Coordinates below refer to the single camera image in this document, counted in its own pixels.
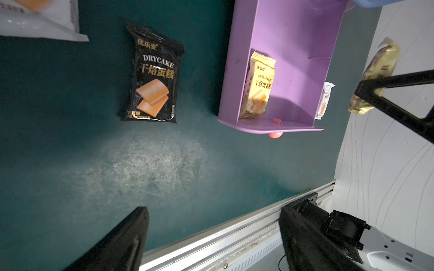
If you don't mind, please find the white cookie packet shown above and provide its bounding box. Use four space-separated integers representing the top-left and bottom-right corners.
315 82 335 120
1 0 89 42

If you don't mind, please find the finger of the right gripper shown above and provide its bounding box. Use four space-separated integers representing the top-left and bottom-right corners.
355 70 434 143

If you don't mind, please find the blue drawer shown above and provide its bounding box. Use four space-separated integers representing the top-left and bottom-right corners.
352 0 404 9

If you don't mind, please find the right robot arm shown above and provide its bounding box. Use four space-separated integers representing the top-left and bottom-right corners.
279 70 434 271

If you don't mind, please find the yellow cookie packet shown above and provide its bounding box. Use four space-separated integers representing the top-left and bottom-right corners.
239 51 276 119
348 37 401 115

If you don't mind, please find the black drycake packet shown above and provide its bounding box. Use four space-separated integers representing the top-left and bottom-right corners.
122 23 184 123

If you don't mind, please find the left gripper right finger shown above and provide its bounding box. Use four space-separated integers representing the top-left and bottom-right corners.
279 205 362 271

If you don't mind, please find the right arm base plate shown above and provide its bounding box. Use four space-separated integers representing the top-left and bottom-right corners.
285 192 318 211

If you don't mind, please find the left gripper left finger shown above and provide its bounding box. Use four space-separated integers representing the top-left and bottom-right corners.
65 207 149 271

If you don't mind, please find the purple bottom drawer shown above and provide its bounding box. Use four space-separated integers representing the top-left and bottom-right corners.
218 1 347 134

